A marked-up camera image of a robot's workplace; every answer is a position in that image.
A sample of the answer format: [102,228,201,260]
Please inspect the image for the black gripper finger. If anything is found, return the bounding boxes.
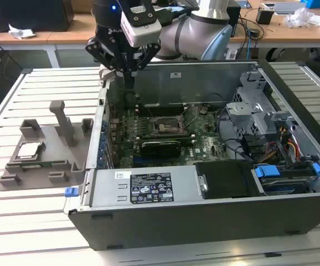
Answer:
[128,41,161,92]
[85,37,130,92]

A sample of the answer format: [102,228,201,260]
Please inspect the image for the wire locking lever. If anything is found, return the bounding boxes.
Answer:
[178,104,196,117]

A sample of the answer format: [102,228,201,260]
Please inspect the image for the silver CPU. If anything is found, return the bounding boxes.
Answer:
[16,141,45,160]

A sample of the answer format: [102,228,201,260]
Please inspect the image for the CPU socket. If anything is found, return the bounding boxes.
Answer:
[151,114,186,137]

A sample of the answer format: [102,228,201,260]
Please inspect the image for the wooden desk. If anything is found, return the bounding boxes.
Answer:
[0,0,320,52]

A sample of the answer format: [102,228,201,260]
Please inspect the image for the black round board component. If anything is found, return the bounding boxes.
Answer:
[123,93,137,108]

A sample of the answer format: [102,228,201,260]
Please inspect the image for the black RAM slot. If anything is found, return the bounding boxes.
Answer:
[137,104,185,111]
[137,109,185,116]

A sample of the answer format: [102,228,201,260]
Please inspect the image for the crumpled white paper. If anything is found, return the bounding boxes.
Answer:
[7,23,36,40]

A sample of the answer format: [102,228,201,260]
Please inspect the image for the large black box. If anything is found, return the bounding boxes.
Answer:
[0,0,75,33]

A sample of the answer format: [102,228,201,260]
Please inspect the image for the black speaker box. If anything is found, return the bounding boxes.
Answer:
[226,5,241,38]

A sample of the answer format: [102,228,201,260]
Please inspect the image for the black graphics card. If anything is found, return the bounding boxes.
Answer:
[139,140,182,160]

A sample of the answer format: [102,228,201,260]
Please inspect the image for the green motherboard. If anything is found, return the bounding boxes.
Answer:
[107,103,231,169]

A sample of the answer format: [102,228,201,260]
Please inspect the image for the blue expansion slot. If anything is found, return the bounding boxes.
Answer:
[132,156,161,166]

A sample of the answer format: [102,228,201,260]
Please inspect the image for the silver metal drive cage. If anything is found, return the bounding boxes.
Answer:
[225,70,296,136]

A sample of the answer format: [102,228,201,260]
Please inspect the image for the grey parts rack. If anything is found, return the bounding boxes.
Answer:
[0,100,94,192]

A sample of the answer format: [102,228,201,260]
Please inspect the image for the small black open box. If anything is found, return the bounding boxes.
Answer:
[255,7,275,25]

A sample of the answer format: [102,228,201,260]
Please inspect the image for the green RAM stick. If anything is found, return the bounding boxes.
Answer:
[20,162,53,168]

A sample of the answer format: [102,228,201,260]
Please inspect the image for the silver power supply unit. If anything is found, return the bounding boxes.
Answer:
[89,166,202,207]

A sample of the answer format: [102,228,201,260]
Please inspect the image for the black fan shroud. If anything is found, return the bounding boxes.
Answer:
[194,160,257,200]

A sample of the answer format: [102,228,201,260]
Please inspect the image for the crumpled clear plastic bag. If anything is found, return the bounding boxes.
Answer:
[283,7,320,29]

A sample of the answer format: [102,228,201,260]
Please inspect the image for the hard disk in blue carrier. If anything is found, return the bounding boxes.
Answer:
[250,163,312,196]

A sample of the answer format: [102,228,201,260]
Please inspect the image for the blue cardboard box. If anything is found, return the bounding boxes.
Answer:
[300,0,320,9]

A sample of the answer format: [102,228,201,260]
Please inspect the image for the black open PC case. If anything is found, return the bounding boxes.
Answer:
[63,58,320,252]

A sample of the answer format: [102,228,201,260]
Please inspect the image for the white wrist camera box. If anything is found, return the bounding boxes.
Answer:
[120,0,162,48]

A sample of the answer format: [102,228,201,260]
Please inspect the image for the grey case latch handle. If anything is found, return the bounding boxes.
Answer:
[98,64,116,83]

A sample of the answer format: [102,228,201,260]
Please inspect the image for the black camera cable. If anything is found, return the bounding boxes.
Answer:
[156,5,199,28]

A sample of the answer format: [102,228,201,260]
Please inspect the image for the blue cable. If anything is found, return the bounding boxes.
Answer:
[246,27,254,60]

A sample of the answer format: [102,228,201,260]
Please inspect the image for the black cable bundle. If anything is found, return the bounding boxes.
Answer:
[216,109,265,163]

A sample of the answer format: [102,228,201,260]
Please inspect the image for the red yellow power wires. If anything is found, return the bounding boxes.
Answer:
[277,126,301,163]

